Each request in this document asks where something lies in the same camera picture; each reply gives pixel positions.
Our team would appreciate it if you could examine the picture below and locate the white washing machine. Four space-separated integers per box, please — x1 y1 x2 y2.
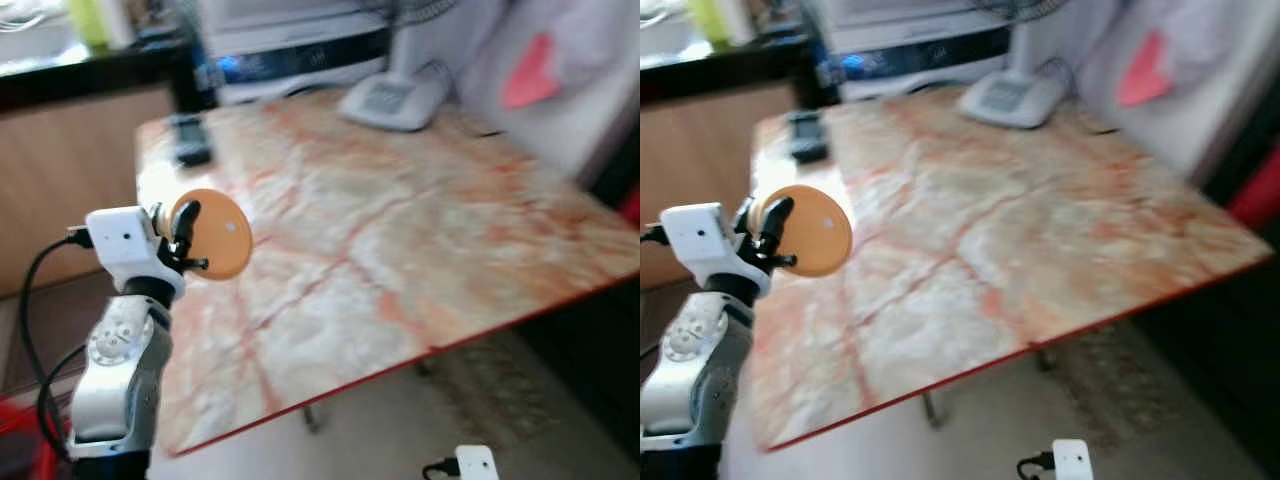
193 0 396 107
815 0 1013 101

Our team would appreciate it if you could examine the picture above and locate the wood counter black top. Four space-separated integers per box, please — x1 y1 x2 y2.
0 40 201 301
640 35 831 291

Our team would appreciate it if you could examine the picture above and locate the beige patterned rug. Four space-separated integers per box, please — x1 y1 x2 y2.
415 330 601 456
1040 320 1201 441

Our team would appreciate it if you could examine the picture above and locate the orange round plate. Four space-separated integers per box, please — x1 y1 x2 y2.
167 188 254 282
750 183 855 280

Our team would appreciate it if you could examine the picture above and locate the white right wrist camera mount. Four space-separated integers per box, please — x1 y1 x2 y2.
455 445 500 480
1050 438 1095 480

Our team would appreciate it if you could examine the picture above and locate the white pedestal fan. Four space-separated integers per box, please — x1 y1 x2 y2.
337 0 471 134
957 0 1079 130

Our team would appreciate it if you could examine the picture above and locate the red plastic stool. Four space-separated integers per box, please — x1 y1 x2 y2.
0 395 71 480

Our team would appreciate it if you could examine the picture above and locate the black handheld controller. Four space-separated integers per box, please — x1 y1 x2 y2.
167 113 214 168
785 110 832 164

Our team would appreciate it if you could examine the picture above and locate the green bottle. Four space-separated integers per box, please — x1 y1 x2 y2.
688 0 733 46
68 0 111 49

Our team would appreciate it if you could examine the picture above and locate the marble-top table red rim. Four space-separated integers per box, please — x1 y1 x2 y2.
135 88 641 458
745 93 1276 453

